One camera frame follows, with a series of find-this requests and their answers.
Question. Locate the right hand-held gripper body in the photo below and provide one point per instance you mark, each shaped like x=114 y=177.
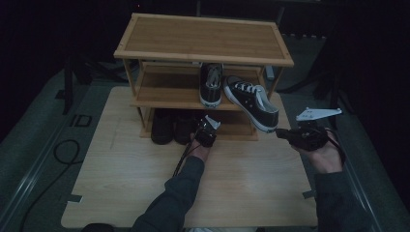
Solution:
x=309 y=138

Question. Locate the black metal stand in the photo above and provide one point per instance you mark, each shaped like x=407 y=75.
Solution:
x=333 y=96
x=67 y=90

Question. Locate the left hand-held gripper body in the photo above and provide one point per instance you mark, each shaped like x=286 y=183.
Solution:
x=206 y=135

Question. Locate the black white canvas sneaker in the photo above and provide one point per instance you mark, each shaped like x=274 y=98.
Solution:
x=251 y=106
x=211 y=93

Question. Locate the plain black shoe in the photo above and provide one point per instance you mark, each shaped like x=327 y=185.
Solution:
x=184 y=129
x=162 y=129

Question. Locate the wooden three-tier shoe rack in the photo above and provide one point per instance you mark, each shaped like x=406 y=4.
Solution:
x=203 y=38

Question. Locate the person's right hand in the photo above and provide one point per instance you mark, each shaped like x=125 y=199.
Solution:
x=325 y=159

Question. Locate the person's left hand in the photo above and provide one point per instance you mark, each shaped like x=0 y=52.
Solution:
x=199 y=153

